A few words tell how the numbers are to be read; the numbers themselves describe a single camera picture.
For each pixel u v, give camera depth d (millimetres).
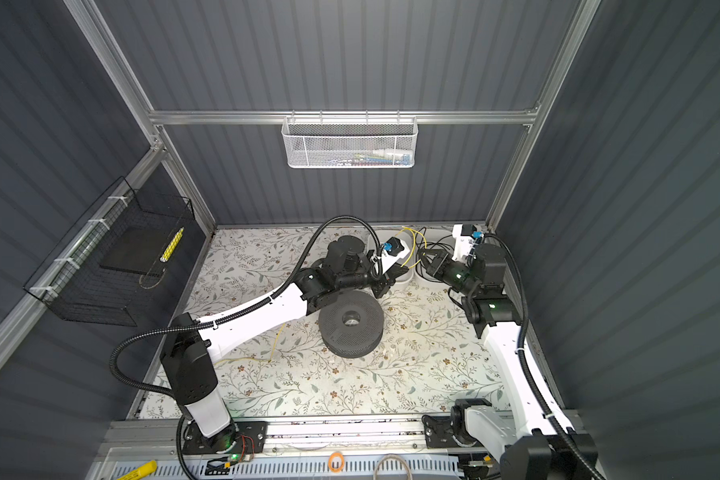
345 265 574
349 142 1238
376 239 608
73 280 642
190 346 482
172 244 784
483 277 547
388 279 642
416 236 1081
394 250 608
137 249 757
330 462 708
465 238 664
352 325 934
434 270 644
